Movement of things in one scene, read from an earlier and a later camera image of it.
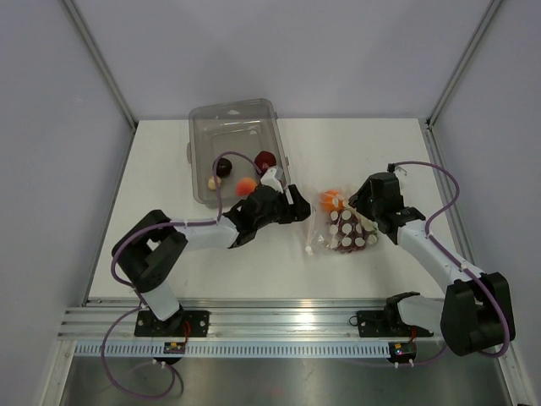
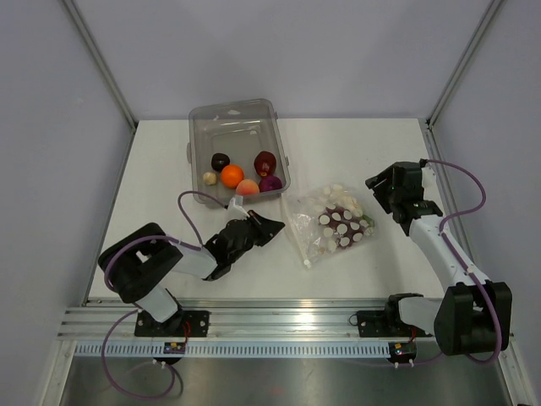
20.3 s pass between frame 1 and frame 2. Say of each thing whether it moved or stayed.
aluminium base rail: stayed
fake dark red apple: stayed
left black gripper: moved
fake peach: stayed
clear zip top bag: moved
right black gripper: moved
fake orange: moved
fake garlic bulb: moved
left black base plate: stayed
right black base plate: stayed
